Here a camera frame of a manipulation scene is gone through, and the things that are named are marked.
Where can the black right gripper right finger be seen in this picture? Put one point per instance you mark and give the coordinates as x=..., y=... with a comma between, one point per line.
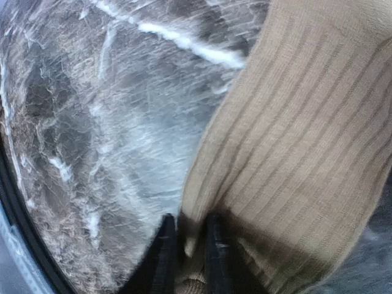
x=225, y=270

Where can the tan ribbed sock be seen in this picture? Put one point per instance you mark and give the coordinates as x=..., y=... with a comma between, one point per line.
x=299, y=150

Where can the black front rail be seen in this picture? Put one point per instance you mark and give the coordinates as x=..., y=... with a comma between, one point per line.
x=26, y=264

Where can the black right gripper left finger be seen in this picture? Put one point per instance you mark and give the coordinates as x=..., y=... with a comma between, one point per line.
x=156, y=272

